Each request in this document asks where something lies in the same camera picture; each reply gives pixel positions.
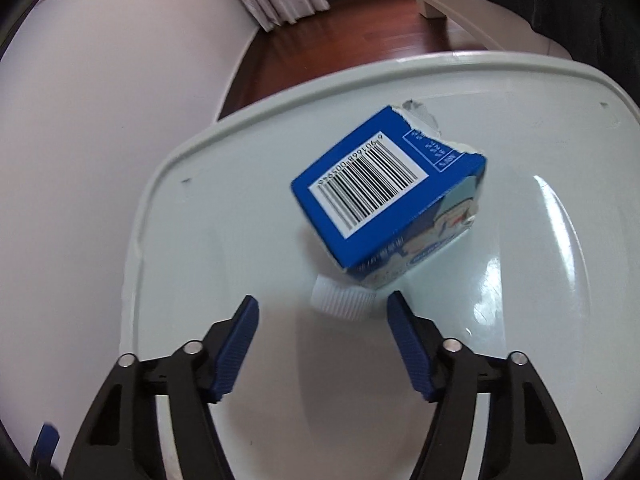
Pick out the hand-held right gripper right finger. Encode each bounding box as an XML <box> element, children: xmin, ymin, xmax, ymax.
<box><xmin>386</xmin><ymin>290</ymin><xmax>583</xmax><ymax>480</ymax></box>

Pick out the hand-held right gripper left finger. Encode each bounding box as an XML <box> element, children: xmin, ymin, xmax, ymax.
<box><xmin>65</xmin><ymin>295</ymin><xmax>260</xmax><ymax>480</ymax></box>

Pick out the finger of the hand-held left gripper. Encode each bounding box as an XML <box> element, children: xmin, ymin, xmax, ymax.
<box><xmin>29</xmin><ymin>422</ymin><xmax>64</xmax><ymax>480</ymax></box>

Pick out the white ribbed cap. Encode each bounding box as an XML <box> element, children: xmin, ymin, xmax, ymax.
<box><xmin>309</xmin><ymin>276</ymin><xmax>377</xmax><ymax>322</ymax></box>

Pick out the blue drink carton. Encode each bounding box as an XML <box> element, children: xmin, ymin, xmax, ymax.
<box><xmin>291</xmin><ymin>100</ymin><xmax>488</xmax><ymax>291</ymax></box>

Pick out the white plastic storage box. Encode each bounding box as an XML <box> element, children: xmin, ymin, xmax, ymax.
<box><xmin>119</xmin><ymin>50</ymin><xmax>640</xmax><ymax>480</ymax></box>

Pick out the dark bed cloth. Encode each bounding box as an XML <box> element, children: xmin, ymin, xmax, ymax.
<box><xmin>407</xmin><ymin>0</ymin><xmax>640</xmax><ymax>111</ymax></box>

